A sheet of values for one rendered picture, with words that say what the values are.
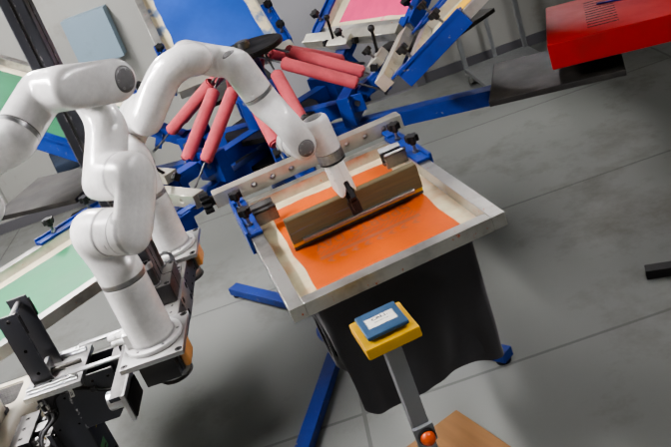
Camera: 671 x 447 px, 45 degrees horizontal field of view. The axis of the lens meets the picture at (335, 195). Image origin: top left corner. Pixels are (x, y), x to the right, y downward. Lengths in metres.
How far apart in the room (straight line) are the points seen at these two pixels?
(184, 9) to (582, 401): 2.67
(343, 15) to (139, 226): 2.46
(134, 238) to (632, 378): 1.95
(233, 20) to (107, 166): 2.61
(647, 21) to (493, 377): 1.36
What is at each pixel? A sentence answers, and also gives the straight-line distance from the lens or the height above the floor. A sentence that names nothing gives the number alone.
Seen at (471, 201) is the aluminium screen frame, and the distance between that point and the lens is 2.17.
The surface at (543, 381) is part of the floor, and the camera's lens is 3.09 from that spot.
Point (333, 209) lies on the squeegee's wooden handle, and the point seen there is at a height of 1.03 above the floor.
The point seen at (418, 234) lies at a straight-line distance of 2.16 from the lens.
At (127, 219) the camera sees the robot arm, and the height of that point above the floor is 1.44.
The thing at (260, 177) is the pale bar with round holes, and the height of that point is 1.03.
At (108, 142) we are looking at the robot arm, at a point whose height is 1.56.
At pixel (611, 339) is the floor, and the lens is 3.21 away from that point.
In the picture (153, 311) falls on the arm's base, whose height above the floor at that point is 1.21.
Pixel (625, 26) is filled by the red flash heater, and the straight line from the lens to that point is 2.82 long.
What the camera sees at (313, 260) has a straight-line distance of 2.22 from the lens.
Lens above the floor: 1.95
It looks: 23 degrees down
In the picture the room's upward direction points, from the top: 20 degrees counter-clockwise
